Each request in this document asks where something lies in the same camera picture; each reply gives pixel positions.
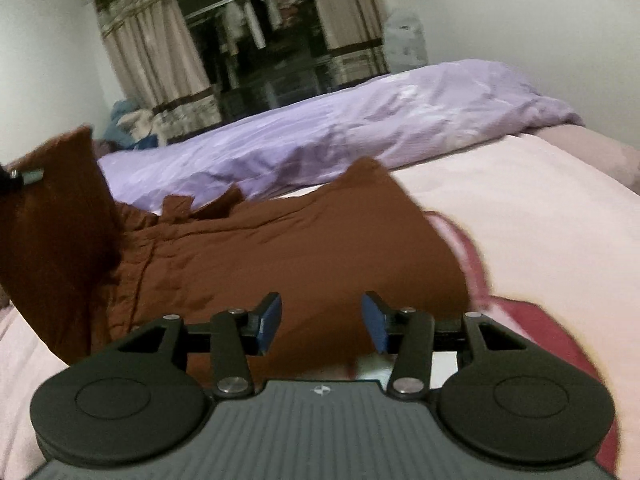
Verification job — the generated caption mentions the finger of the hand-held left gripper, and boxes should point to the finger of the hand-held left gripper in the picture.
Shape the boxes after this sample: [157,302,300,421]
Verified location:
[0,167,46,195]

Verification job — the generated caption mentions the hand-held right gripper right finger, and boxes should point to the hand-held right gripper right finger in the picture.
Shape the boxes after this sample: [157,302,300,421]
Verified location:
[361,291,531,400]

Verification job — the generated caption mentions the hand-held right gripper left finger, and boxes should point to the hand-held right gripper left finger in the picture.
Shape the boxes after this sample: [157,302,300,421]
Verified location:
[112,291,284,400]

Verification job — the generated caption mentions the brown padded jacket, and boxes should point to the brown padded jacket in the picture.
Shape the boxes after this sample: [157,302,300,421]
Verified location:
[0,126,473,378]

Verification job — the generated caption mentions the row of hanging clothes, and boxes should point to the row of hanging clothes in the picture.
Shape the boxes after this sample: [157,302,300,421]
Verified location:
[215,0,317,57]

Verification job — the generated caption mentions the pile of blue and cream plush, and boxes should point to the pile of blue and cream plush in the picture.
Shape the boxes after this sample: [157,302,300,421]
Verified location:
[102,99,169,151]

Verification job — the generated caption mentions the beige patterned curtain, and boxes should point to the beige patterned curtain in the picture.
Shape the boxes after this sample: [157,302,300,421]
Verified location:
[92,0,224,144]
[302,0,391,89]

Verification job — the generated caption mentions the pink printed blanket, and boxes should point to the pink printed blanket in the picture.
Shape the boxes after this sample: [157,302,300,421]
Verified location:
[0,135,640,480]

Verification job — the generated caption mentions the purple duvet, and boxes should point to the purple duvet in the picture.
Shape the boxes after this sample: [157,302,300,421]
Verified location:
[97,58,584,206]

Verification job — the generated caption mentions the dark glass balcony door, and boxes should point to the dark glass balcony door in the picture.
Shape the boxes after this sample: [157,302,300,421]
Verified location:
[170,0,332,122]

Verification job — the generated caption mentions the pink bed sheet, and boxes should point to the pink bed sheet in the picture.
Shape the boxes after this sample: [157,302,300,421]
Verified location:
[520,124,640,187]

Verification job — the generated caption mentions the fan with white patterned cover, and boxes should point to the fan with white patterned cover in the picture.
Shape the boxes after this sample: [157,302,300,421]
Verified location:
[384,9,431,69]

